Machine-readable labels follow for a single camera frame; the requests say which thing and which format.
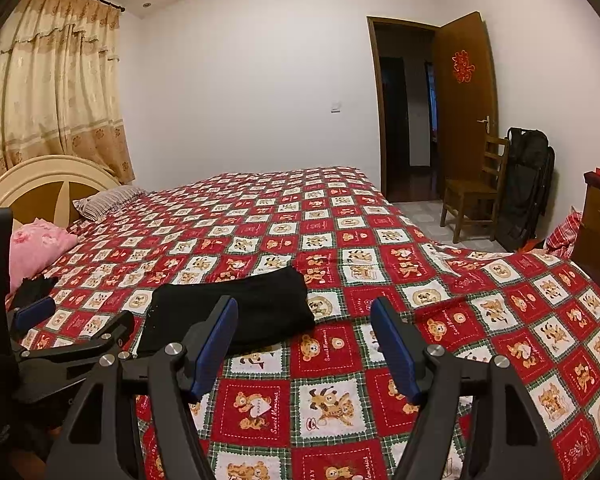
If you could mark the black bag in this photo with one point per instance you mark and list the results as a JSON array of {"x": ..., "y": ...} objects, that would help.
[{"x": 525, "y": 185}]

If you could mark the beige patterned curtain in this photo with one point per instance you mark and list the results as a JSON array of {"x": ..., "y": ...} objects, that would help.
[{"x": 55, "y": 90}]

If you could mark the brown wooden door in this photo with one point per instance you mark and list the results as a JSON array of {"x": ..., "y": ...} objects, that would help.
[{"x": 462, "y": 125}]

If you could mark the dark wooden door frame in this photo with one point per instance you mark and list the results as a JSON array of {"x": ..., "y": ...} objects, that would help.
[{"x": 372, "y": 110}]

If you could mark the striped pillow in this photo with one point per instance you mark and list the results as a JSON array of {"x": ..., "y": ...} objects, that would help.
[{"x": 107, "y": 201}]

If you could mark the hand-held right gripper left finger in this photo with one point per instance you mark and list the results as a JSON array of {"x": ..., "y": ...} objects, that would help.
[{"x": 215, "y": 345}]

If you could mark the small black cloth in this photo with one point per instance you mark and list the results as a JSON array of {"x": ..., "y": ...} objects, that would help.
[{"x": 37, "y": 287}]

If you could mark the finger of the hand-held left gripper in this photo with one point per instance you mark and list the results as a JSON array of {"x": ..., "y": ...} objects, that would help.
[
  {"x": 32, "y": 312},
  {"x": 100, "y": 337}
]

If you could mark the cream wooden headboard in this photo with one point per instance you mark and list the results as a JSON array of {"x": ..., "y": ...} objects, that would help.
[{"x": 40, "y": 175}]

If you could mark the black pants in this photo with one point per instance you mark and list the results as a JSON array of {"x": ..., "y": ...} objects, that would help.
[{"x": 260, "y": 305}]

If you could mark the wooden dresser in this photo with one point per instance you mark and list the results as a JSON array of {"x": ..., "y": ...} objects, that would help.
[{"x": 597, "y": 240}]

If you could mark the pink pillow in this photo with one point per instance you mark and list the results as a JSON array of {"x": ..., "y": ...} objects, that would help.
[{"x": 37, "y": 247}]

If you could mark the red printed checkered bedsheet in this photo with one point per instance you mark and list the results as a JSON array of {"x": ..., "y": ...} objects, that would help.
[{"x": 430, "y": 270}]

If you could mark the red paper door decoration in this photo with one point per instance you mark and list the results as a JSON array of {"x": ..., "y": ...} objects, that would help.
[{"x": 461, "y": 66}]

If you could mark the wooden chair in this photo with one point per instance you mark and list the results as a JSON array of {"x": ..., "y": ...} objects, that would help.
[{"x": 467, "y": 191}]

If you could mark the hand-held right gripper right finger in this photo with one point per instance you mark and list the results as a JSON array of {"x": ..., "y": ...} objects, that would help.
[{"x": 395, "y": 350}]

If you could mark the red plaid cloth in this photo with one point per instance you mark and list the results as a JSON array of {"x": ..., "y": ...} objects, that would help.
[{"x": 562, "y": 232}]

